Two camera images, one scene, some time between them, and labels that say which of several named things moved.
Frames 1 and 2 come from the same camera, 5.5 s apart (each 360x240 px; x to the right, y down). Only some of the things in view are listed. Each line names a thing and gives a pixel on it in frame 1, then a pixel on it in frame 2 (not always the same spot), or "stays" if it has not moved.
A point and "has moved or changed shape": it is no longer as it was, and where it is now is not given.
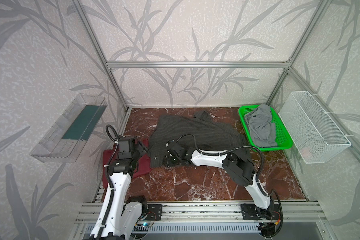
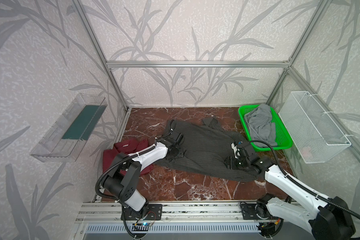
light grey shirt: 262,130 stays
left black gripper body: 139,147 to 176,144
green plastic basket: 283,137 stays
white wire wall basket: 316,138 stays
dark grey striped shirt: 201,132 has moved or changed shape
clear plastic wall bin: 64,140 stays
